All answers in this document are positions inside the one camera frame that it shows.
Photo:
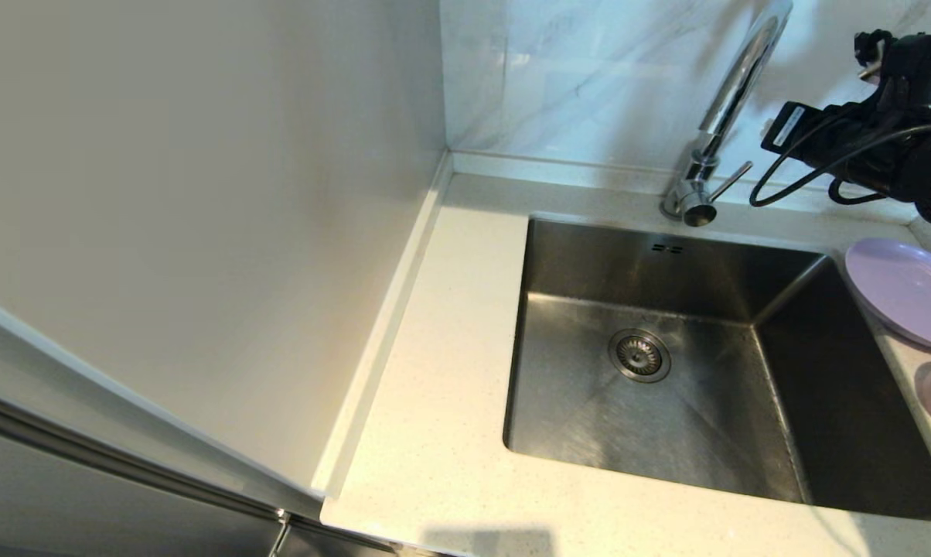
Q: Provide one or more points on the purple plastic plate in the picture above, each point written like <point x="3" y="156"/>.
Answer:
<point x="910" y="290"/>

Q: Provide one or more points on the round metal drain strainer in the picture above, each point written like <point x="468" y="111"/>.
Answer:
<point x="639" y="356"/>

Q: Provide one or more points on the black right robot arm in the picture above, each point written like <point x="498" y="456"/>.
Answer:
<point x="929" y="70"/>

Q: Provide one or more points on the white tall cabinet panel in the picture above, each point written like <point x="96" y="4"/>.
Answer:
<point x="202" y="232"/>

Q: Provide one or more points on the stainless steel sink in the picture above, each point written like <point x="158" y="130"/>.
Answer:
<point x="589" y="418"/>

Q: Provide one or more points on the chrome gooseneck faucet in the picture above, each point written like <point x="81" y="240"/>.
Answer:
<point x="697" y="193"/>

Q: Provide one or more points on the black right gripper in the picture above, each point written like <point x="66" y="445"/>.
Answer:
<point x="922" y="162"/>

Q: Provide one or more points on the stainless steel appliance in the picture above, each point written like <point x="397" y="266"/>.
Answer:
<point x="48" y="503"/>

